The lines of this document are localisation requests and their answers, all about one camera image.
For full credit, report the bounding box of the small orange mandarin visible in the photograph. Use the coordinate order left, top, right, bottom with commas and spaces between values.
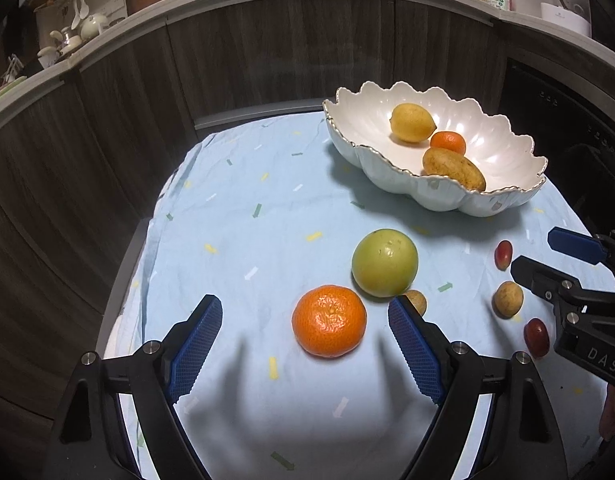
430, 131, 467, 157

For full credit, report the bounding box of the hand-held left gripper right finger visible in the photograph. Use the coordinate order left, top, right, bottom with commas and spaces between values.
387, 296, 571, 480

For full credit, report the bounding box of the red jujube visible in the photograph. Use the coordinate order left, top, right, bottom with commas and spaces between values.
494, 240, 514, 271
524, 318, 551, 358

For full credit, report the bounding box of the yellow lemon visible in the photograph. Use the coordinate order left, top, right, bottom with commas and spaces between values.
390, 103, 437, 145

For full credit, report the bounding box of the white teapot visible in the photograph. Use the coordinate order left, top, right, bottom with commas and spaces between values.
81, 12, 109, 40

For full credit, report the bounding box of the brown longan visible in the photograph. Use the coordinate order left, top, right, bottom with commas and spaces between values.
402, 290, 428, 317
493, 281, 525, 319

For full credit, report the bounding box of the dark wood kitchen cabinet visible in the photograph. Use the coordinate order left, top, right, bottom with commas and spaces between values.
0, 0, 508, 411

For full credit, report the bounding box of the green apple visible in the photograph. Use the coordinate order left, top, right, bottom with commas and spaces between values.
351, 228, 419, 297

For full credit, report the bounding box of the yellow-brown mango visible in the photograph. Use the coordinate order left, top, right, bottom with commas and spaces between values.
422, 148, 487, 192

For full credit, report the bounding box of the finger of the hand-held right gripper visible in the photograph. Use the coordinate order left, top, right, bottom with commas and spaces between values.
510, 255, 615, 311
547, 227, 615, 268

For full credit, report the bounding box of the white scalloped bowl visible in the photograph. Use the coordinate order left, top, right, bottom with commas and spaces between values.
322, 80, 549, 218

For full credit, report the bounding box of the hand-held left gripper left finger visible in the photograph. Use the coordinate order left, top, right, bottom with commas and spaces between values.
44, 294, 224, 480

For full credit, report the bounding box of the light blue patterned tablecloth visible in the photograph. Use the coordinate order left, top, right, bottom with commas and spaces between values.
104, 110, 613, 480

